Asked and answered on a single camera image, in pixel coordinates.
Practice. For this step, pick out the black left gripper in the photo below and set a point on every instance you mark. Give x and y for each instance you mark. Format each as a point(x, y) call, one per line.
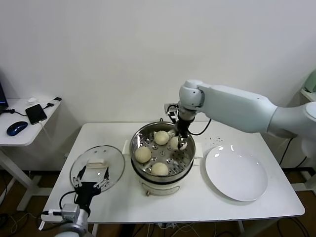
point(85, 191)

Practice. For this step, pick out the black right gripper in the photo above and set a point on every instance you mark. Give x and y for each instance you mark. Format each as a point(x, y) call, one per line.
point(183, 128)

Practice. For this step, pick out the white pleated baozi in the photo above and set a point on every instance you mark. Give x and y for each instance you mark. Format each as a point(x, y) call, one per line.
point(174, 143)
point(159, 169)
point(143, 154)
point(161, 137)

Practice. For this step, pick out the round glass pot lid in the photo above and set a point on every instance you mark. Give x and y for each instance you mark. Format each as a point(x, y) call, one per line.
point(113, 160)

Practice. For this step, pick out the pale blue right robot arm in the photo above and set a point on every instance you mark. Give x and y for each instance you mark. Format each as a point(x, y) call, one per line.
point(234, 106)

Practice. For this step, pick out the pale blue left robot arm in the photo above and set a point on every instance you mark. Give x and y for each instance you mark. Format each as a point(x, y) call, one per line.
point(79, 224)

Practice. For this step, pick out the perforated steel steamer basket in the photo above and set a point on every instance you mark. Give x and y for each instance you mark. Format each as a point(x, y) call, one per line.
point(182, 160)

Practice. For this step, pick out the large white plate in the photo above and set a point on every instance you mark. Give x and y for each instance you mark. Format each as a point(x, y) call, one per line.
point(234, 172)

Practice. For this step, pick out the white side table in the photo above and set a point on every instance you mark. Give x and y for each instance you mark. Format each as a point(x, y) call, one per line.
point(22, 140)

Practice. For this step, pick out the white power strip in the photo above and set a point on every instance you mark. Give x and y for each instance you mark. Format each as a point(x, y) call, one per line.
point(168, 225)

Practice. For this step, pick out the black smartphone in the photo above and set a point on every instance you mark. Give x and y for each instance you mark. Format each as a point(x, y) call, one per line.
point(35, 114)

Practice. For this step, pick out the blue computer mouse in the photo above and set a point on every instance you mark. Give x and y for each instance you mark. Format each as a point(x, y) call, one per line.
point(16, 128)

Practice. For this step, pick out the small white earbud case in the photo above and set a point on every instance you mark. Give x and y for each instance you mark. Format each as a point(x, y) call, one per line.
point(31, 100)

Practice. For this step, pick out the white shelf table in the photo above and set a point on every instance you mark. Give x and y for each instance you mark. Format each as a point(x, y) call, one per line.
point(309, 96)

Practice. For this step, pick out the pale green appliance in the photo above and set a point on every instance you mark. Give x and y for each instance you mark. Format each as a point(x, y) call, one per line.
point(310, 82)

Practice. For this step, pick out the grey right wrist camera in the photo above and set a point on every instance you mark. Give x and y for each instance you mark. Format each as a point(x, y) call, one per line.
point(171, 111)

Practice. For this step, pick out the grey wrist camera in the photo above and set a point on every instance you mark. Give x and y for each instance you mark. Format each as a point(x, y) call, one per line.
point(69, 212)
point(171, 111)

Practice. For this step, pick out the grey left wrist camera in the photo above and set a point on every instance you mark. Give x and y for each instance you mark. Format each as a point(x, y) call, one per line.
point(69, 212)

